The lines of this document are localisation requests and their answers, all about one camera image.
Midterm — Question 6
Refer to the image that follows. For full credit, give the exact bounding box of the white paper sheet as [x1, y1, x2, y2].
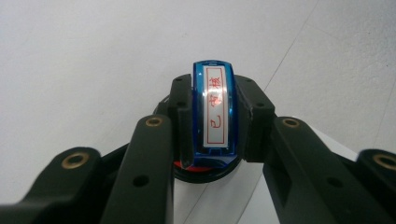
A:
[173, 126, 360, 224]

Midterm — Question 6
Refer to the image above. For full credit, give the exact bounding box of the blue stamp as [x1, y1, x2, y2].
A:
[191, 60, 239, 170]

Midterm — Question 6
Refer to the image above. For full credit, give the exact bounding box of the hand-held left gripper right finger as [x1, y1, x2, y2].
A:
[233, 74, 396, 224]

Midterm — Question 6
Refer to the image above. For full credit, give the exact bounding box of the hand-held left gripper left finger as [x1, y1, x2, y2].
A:
[101, 74, 194, 224]

